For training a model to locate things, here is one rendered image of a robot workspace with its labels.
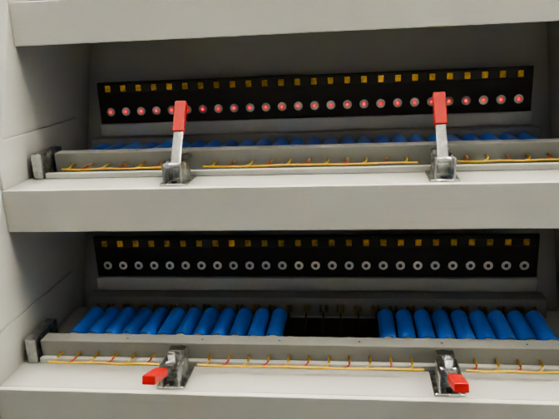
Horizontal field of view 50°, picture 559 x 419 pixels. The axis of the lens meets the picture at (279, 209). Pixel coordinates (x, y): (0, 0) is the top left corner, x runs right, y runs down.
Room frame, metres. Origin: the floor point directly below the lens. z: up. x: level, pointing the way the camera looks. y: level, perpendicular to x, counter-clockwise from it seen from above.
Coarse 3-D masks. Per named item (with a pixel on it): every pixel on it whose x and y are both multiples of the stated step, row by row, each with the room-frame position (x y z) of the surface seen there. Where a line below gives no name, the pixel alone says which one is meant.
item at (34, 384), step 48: (144, 288) 0.77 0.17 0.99; (192, 288) 0.76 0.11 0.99; (240, 288) 0.75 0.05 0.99; (288, 288) 0.74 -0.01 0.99; (336, 288) 0.73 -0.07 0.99; (384, 288) 0.73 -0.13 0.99; (432, 288) 0.72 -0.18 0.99; (480, 288) 0.71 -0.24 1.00; (528, 288) 0.71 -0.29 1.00; (0, 336) 0.61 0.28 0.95; (0, 384) 0.61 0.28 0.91; (48, 384) 0.61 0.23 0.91; (96, 384) 0.61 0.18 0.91; (192, 384) 0.60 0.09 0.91; (240, 384) 0.60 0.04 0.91; (288, 384) 0.59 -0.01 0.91; (336, 384) 0.59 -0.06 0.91; (384, 384) 0.58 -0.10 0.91; (480, 384) 0.58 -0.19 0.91; (528, 384) 0.57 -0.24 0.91
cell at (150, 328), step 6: (156, 312) 0.71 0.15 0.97; (162, 312) 0.71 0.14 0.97; (168, 312) 0.72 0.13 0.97; (150, 318) 0.70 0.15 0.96; (156, 318) 0.70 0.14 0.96; (162, 318) 0.70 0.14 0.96; (150, 324) 0.68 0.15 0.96; (156, 324) 0.69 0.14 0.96; (144, 330) 0.67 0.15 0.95; (150, 330) 0.67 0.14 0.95; (156, 330) 0.68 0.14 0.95
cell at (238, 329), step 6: (240, 312) 0.70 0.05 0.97; (246, 312) 0.70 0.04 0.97; (240, 318) 0.68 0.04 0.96; (246, 318) 0.69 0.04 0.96; (234, 324) 0.68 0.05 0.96; (240, 324) 0.67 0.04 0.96; (246, 324) 0.68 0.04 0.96; (234, 330) 0.66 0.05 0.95; (240, 330) 0.66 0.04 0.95; (246, 330) 0.67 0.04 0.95
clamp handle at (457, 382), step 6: (444, 360) 0.56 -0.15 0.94; (450, 360) 0.56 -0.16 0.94; (444, 366) 0.57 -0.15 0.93; (450, 366) 0.56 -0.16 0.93; (444, 372) 0.56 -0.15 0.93; (450, 372) 0.55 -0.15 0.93; (456, 372) 0.55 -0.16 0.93; (450, 378) 0.52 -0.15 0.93; (456, 378) 0.51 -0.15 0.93; (462, 378) 0.51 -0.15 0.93; (450, 384) 0.52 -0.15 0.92; (456, 384) 0.50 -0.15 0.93; (462, 384) 0.50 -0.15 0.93; (468, 384) 0.50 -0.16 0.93; (456, 390) 0.50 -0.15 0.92; (462, 390) 0.50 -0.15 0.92; (468, 390) 0.50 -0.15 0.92
